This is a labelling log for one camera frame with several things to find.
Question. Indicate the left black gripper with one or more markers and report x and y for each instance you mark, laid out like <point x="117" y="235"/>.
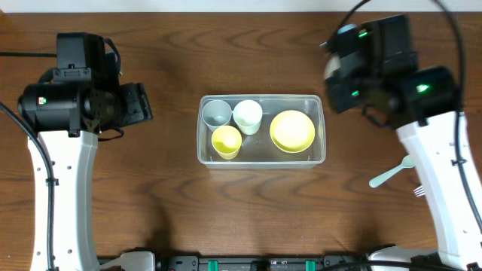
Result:
<point x="142" y="108"/>

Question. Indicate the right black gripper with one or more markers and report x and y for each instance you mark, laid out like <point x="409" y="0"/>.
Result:
<point x="341" y="85"/>

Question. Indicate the yellow plastic bowl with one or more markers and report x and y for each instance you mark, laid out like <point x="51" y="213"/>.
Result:
<point x="292" y="131"/>

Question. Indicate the grey plastic cup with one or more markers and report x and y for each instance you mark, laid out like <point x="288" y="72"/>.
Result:
<point x="216" y="113"/>

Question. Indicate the yellow plastic cup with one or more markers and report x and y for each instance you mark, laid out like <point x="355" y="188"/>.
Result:
<point x="227" y="141"/>

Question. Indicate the white plastic cup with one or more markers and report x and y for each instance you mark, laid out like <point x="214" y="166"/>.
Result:
<point x="248" y="115"/>

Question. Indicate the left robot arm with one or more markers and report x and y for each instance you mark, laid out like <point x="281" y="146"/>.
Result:
<point x="63" y="214"/>

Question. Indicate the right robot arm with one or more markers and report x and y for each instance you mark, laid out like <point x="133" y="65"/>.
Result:
<point x="422" y="106"/>

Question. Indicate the clear plastic container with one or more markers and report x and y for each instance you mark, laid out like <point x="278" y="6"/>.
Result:
<point x="258" y="151"/>

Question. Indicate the light green plastic spoon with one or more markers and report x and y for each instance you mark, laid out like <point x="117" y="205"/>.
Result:
<point x="406" y="163"/>

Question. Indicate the white plastic fork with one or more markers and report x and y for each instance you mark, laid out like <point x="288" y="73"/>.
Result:
<point x="419" y="191"/>

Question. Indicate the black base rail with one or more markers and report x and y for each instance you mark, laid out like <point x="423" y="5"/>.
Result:
<point x="263" y="263"/>

